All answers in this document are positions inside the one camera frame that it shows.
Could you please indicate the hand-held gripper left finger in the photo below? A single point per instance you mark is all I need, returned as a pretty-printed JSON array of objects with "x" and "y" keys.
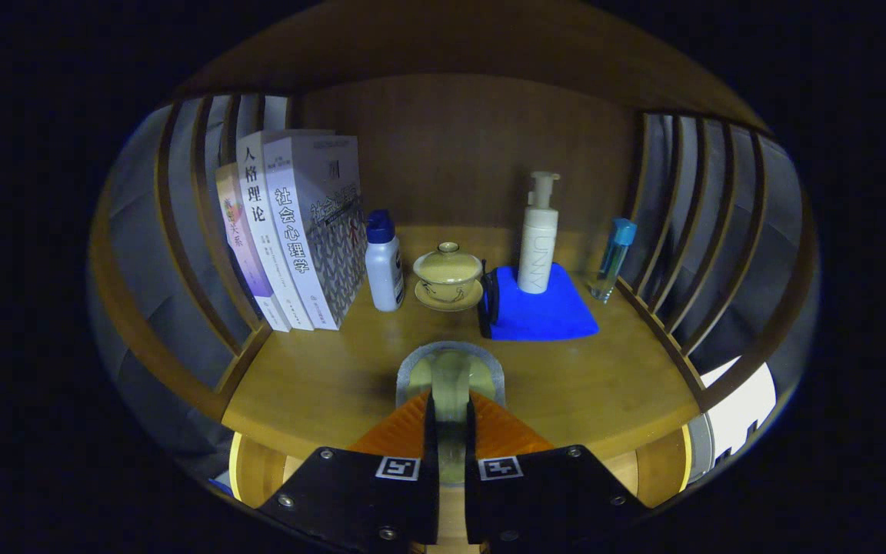
[{"x": 430, "y": 438}]

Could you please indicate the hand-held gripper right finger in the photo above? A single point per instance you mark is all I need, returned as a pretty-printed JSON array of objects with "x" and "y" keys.
[{"x": 471, "y": 438}]

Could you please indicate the grey and yellow sponge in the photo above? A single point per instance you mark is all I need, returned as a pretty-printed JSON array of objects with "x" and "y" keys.
[{"x": 451, "y": 369}]

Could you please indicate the wooden countertop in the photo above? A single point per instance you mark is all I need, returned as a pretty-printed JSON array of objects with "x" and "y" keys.
[{"x": 320, "y": 377}]

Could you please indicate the grey filing cabinet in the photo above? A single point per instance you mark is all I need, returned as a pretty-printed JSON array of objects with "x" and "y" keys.
[{"x": 743, "y": 404}]

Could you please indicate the wooden cabinet with slatted sides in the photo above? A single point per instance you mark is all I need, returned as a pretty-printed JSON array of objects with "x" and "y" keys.
[{"x": 474, "y": 146}]

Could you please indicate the blue folded cloth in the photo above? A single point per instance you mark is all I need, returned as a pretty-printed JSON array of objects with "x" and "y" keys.
[{"x": 543, "y": 315}]

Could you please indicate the yellow lidded teacup with saucer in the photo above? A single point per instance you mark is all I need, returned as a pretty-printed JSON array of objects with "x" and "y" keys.
[{"x": 447, "y": 269}]

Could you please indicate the white bottle with blue cap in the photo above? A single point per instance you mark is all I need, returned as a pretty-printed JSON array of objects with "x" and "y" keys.
[{"x": 384, "y": 269}]

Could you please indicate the white pump bottle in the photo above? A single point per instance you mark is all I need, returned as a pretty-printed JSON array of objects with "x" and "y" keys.
[{"x": 539, "y": 246}]

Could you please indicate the clear bottle with teal cap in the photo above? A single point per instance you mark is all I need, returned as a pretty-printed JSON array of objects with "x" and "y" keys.
[{"x": 612, "y": 258}]

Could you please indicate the white book with patterned cover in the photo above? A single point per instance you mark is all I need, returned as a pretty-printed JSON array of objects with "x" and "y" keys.
[{"x": 312, "y": 231}]

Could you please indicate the thin purple book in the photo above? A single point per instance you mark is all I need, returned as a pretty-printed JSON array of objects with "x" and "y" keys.
[{"x": 239, "y": 231}]

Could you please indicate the tall white book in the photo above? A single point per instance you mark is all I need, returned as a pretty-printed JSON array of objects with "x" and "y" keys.
[{"x": 258, "y": 208}]

